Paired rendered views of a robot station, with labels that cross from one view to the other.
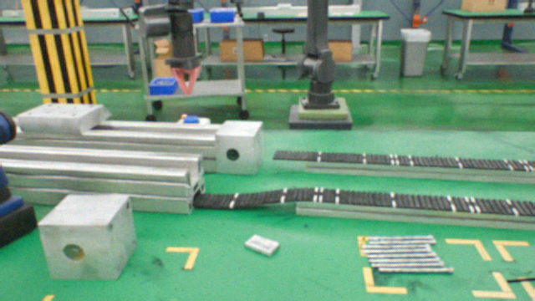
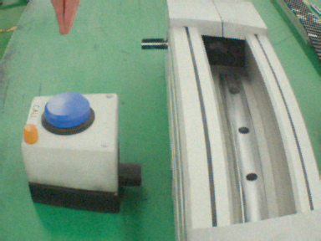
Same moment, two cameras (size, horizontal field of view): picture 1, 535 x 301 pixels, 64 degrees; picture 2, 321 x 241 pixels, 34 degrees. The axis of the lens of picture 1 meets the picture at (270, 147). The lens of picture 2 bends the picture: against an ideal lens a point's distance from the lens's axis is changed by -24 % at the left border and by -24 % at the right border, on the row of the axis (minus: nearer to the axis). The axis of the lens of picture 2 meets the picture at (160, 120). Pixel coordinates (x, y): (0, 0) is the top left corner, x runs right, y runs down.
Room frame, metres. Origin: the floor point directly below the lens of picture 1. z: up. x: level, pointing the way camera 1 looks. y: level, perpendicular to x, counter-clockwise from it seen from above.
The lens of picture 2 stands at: (1.10, 0.61, 1.08)
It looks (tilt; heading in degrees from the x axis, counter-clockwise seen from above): 31 degrees down; 258
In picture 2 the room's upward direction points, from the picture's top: 1 degrees clockwise
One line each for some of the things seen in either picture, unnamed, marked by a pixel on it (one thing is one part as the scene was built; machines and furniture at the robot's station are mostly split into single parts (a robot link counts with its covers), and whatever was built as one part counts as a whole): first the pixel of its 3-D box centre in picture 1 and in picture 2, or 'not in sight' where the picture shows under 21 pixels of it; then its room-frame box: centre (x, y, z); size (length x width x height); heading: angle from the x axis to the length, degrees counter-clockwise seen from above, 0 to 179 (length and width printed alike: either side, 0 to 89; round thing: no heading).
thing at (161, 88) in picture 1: (190, 62); not in sight; (3.97, 0.73, 0.50); 1.03 x 0.55 x 1.01; 96
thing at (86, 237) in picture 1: (94, 231); not in sight; (0.58, 0.28, 0.83); 0.11 x 0.10 x 0.10; 176
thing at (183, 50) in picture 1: (183, 48); not in sight; (1.09, 0.21, 1.03); 0.10 x 0.07 x 0.07; 169
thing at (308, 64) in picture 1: (318, 71); not in sight; (1.33, -0.15, 0.92); 0.09 x 0.05 x 0.10; 123
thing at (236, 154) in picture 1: (242, 145); (205, 43); (0.94, 0.07, 0.83); 0.12 x 0.09 x 0.10; 170
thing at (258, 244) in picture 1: (262, 245); not in sight; (0.60, 0.02, 0.78); 0.05 x 0.03 x 0.01; 56
